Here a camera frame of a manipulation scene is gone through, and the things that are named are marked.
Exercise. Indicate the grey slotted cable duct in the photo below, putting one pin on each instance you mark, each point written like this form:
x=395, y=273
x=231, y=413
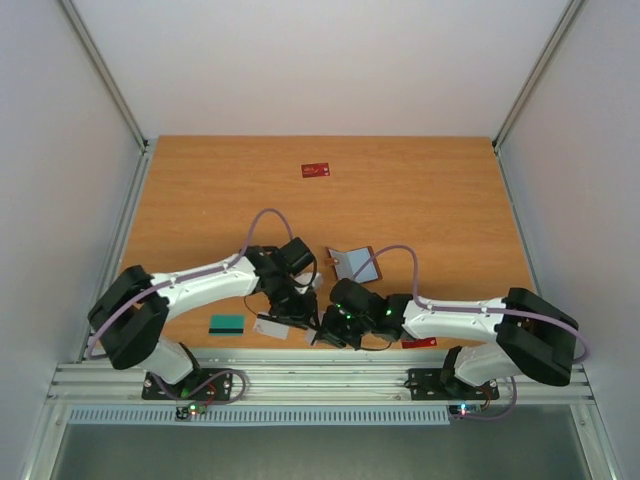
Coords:
x=261, y=416

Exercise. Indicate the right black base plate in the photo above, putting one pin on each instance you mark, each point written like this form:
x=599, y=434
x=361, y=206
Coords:
x=439, y=384

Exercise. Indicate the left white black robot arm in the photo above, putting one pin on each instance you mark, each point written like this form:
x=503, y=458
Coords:
x=129, y=318

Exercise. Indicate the left aluminium corner post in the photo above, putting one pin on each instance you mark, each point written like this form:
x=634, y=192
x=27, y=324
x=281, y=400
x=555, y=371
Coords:
x=91, y=49

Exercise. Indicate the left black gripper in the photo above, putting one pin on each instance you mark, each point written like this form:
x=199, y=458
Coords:
x=305, y=310

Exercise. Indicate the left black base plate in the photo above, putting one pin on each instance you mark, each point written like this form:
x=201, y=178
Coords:
x=201, y=385

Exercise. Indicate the red VIP card near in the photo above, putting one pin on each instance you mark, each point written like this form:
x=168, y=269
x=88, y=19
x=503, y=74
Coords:
x=420, y=343

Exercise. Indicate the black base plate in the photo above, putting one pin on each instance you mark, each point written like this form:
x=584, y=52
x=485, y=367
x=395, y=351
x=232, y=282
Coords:
x=201, y=385
x=439, y=384

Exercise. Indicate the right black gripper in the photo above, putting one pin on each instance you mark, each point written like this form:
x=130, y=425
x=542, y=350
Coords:
x=332, y=327

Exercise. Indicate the small circuit board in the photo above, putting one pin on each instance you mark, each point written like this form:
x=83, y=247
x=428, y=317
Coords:
x=190, y=412
x=464, y=410

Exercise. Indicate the left small circuit board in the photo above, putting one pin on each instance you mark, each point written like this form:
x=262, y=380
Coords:
x=190, y=412

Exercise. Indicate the white card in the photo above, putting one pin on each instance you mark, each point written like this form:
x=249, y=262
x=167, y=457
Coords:
x=271, y=329
x=310, y=337

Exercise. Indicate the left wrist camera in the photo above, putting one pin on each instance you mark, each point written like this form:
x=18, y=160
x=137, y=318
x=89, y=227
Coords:
x=309, y=280

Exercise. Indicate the red card far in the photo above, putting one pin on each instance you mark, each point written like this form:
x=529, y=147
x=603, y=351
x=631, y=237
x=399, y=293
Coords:
x=315, y=170

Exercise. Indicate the right aluminium corner post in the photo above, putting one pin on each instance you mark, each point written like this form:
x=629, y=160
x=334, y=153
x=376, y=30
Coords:
x=551, y=47

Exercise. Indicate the brown leather card holder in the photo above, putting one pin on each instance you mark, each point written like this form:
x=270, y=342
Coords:
x=356, y=264

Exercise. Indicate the aluminium corner post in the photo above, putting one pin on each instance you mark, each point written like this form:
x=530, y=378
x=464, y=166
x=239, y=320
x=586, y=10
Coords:
x=91, y=49
x=551, y=47

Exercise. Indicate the teal card left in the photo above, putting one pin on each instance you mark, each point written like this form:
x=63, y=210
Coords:
x=226, y=325

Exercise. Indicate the right small circuit board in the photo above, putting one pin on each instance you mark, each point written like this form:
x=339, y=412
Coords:
x=464, y=410

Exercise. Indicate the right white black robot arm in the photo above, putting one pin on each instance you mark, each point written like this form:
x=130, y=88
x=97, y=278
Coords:
x=518, y=334

